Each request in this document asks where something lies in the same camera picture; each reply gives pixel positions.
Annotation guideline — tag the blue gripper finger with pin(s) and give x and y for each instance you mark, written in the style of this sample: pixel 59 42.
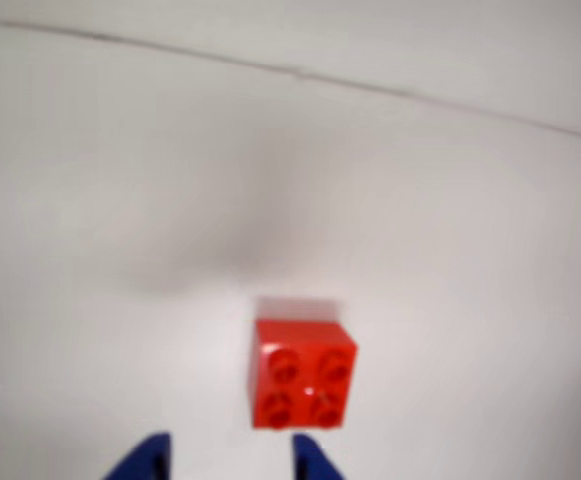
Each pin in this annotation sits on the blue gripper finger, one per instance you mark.
pixel 145 460
pixel 312 462

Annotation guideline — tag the red 2x2 block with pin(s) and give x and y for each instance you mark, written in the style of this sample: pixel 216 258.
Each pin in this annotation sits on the red 2x2 block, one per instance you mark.
pixel 302 380

